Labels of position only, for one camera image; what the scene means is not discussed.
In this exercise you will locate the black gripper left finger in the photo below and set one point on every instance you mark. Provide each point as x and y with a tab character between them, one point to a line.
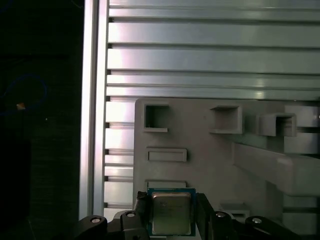
132	227

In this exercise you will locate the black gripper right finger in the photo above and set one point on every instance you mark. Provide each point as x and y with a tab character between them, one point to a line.
220	227

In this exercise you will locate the silver CPU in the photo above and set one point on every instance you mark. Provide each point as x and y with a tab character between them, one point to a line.
171	212

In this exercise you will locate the grey parts rack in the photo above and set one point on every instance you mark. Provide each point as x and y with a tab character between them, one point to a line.
200	155

